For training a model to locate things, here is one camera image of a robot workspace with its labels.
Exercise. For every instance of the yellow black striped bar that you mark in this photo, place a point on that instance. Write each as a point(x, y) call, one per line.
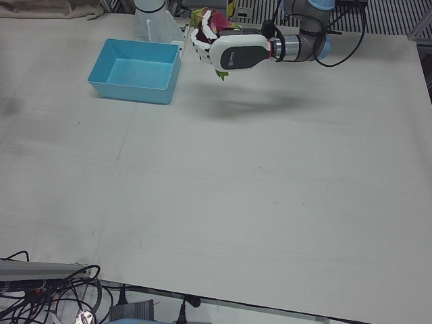
point(230, 6)

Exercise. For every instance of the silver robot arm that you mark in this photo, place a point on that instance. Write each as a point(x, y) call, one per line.
point(307, 44)

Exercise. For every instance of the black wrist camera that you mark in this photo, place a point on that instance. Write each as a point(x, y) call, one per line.
point(266, 27)

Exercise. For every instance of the beige fabric cover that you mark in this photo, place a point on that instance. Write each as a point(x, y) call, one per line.
point(40, 8)

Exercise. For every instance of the ribbed grey platform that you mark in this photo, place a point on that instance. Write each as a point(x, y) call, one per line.
point(388, 20)

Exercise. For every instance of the pink dragon fruit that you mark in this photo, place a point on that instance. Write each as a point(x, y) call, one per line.
point(221, 22)

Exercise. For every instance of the black power plug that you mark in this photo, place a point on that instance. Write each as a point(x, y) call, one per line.
point(184, 308)

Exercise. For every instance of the dark grey equipment box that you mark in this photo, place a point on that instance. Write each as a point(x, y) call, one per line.
point(135, 308)

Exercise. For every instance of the aluminium frame strut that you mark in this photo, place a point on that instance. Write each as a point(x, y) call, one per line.
point(118, 5)

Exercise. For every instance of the blue plastic bin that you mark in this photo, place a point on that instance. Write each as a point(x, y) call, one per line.
point(135, 94)

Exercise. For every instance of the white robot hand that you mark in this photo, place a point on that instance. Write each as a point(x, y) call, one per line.
point(239, 52)

